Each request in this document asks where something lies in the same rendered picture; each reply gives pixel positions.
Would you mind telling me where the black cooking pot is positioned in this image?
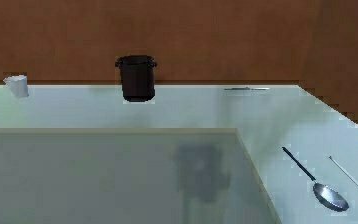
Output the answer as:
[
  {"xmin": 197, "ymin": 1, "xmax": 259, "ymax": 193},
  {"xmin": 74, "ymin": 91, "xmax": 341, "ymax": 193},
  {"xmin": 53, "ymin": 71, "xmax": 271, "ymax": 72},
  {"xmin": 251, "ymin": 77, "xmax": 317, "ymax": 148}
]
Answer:
[{"xmin": 114, "ymin": 54, "xmax": 158, "ymax": 103}]

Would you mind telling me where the grey flat knife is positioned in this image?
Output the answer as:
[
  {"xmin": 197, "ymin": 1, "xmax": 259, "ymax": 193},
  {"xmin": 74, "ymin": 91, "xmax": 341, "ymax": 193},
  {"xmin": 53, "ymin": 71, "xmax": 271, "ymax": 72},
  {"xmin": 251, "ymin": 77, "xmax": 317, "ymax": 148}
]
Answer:
[{"xmin": 223, "ymin": 86, "xmax": 271, "ymax": 92}]

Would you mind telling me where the white cup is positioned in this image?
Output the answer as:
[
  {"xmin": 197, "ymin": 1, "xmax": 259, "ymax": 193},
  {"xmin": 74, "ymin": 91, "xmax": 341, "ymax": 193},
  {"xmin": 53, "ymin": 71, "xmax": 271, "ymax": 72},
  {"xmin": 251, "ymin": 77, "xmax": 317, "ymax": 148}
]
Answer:
[{"xmin": 2, "ymin": 74, "xmax": 30, "ymax": 99}]

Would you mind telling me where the thin white stick utensil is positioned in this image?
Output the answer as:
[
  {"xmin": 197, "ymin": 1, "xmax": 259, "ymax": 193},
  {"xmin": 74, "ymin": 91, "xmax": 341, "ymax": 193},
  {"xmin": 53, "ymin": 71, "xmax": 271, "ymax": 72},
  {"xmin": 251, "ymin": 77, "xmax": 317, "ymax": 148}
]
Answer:
[{"xmin": 328, "ymin": 155, "xmax": 358, "ymax": 200}]

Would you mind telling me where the silver ladle with black handle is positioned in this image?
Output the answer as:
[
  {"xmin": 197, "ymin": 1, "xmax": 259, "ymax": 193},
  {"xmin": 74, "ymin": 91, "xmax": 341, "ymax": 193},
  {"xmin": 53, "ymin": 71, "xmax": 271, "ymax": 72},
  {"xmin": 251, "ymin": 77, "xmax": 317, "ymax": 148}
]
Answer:
[{"xmin": 281, "ymin": 146, "xmax": 350, "ymax": 213}]

